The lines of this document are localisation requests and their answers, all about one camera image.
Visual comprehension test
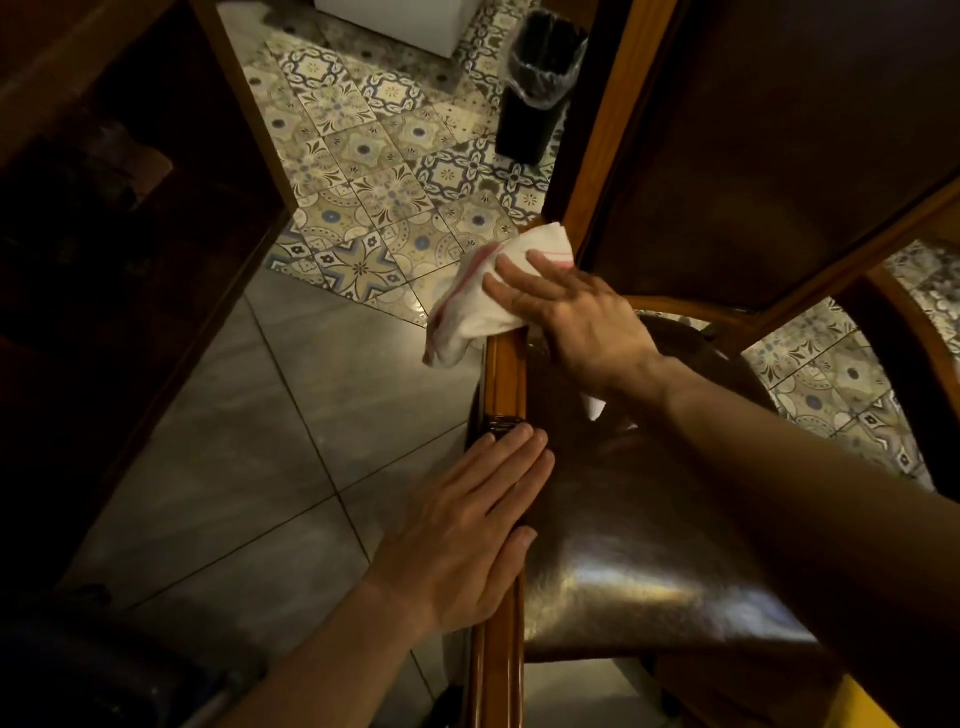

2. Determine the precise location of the person's left hand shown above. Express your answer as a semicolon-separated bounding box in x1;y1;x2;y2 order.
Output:
366;423;557;640

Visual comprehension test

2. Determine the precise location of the person's right hand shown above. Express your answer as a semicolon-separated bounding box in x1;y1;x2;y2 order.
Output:
481;249;669;400

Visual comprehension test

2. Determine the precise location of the white cloth with red stripe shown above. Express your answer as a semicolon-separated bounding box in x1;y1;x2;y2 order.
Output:
422;222;609;423

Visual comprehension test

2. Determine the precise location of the person's right forearm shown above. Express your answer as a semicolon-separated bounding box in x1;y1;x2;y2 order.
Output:
621;355;960;728

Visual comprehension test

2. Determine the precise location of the person's left forearm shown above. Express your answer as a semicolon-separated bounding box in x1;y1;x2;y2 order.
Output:
216;576;445;728

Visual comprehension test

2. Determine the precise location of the wooden chair brown leather seat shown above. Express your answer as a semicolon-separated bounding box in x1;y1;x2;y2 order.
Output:
442;0;960;728

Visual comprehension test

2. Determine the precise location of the black trash bin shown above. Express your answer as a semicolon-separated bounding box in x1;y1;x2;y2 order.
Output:
494;7;591;167

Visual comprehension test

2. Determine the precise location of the clear plastic bin liner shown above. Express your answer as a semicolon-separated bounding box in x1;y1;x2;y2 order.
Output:
507;8;591;111

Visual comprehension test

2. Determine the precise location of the white cabinet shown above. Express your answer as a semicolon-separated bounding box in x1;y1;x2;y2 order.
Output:
314;0;482;60

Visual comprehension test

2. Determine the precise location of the yellow garment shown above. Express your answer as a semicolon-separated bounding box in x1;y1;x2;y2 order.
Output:
823;673;897;728

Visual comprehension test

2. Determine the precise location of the dark wooden chair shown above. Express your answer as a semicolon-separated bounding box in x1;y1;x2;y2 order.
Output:
832;258;960;505

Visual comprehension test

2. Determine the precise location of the dark wooden table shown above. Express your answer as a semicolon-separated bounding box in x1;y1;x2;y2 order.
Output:
0;0;299;609

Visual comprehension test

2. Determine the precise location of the dark wooden post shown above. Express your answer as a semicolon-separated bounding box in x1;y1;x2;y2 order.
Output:
540;0;633;225

